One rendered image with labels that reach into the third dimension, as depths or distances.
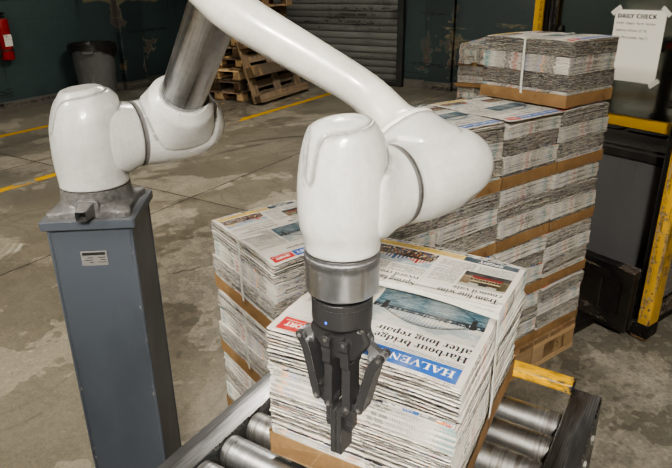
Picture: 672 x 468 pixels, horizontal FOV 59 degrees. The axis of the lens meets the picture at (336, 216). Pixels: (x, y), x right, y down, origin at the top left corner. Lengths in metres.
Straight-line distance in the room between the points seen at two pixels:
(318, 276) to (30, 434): 1.92
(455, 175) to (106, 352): 1.08
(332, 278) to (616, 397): 2.02
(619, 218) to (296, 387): 2.29
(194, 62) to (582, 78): 1.43
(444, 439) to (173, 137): 0.91
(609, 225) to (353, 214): 2.45
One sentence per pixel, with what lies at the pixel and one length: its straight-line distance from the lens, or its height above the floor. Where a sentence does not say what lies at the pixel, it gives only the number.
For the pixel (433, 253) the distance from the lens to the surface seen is 1.08.
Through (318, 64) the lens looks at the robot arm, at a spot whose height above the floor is 1.38.
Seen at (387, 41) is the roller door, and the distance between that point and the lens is 9.13.
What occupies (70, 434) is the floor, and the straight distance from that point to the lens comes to 2.44.
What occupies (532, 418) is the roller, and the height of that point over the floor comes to 0.79.
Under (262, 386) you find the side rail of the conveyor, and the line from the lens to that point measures 1.14.
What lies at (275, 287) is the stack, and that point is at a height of 0.76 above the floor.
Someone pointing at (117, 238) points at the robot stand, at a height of 0.95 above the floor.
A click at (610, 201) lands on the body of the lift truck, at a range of 2.99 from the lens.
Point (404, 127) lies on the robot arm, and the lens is 0.75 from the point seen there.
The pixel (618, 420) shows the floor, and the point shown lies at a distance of 2.49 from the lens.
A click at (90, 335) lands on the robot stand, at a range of 1.56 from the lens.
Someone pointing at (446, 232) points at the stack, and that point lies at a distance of 1.90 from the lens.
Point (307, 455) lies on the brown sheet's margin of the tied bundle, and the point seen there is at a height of 0.83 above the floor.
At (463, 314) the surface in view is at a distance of 0.90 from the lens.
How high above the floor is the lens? 1.49
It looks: 22 degrees down
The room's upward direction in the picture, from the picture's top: 1 degrees counter-clockwise
